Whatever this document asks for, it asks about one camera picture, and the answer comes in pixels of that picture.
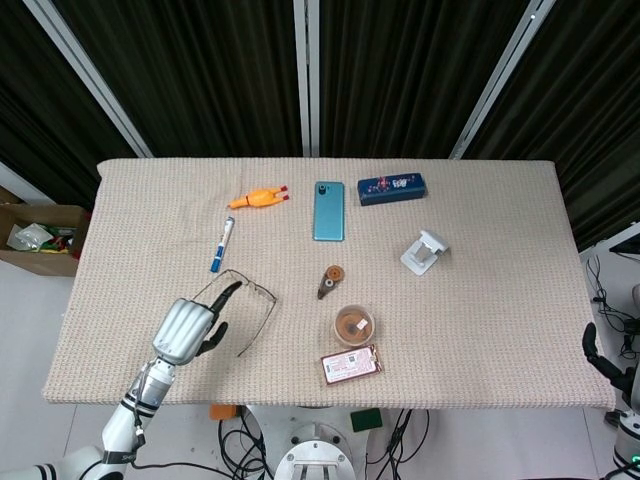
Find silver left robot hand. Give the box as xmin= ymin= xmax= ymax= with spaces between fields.
xmin=151 ymin=281 xmax=244 ymax=366

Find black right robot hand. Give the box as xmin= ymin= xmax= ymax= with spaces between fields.
xmin=582 ymin=322 xmax=640 ymax=401

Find thin wire-frame eyeglasses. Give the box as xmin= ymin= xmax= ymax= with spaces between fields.
xmin=192 ymin=268 xmax=279 ymax=359

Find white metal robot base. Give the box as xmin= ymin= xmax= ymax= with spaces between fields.
xmin=244 ymin=404 xmax=374 ymax=480

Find blue and white marker pen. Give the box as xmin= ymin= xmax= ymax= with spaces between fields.
xmin=209 ymin=215 xmax=237 ymax=274

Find beige woven tablecloth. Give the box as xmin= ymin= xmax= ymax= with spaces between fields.
xmin=41 ymin=157 xmax=617 ymax=412

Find colourful small toys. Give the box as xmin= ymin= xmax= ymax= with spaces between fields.
xmin=39 ymin=225 xmax=77 ymax=255

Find brown cardboard box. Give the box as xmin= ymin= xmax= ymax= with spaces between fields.
xmin=0 ymin=203 xmax=92 ymax=278

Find orange rubber chicken toy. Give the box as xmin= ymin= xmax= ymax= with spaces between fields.
xmin=227 ymin=185 xmax=291 ymax=210

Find brown correction tape dispenser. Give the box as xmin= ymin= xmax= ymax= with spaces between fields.
xmin=316 ymin=265 xmax=346 ymax=301

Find clear plastic bag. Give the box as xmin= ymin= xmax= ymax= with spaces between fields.
xmin=6 ymin=223 xmax=53 ymax=251

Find teal smartphone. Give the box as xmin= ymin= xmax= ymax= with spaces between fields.
xmin=313 ymin=181 xmax=346 ymax=243

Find green block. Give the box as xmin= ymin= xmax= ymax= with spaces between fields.
xmin=349 ymin=408 xmax=384 ymax=434

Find white folding phone stand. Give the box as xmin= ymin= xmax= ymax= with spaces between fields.
xmin=399 ymin=229 xmax=451 ymax=276

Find dark curtain panel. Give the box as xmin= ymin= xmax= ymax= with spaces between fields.
xmin=0 ymin=0 xmax=139 ymax=211
xmin=52 ymin=0 xmax=304 ymax=159
xmin=318 ymin=0 xmax=529 ymax=160
xmin=462 ymin=0 xmax=640 ymax=251

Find dark blue printed case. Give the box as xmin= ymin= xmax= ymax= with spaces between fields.
xmin=356 ymin=172 xmax=429 ymax=207

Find grey metal pole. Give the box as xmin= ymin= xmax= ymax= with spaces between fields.
xmin=293 ymin=0 xmax=321 ymax=158
xmin=22 ymin=0 xmax=154 ymax=159
xmin=448 ymin=0 xmax=557 ymax=160

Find black cable bundle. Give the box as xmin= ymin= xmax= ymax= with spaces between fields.
xmin=364 ymin=408 xmax=431 ymax=480
xmin=584 ymin=254 xmax=640 ymax=359
xmin=217 ymin=407 xmax=276 ymax=480

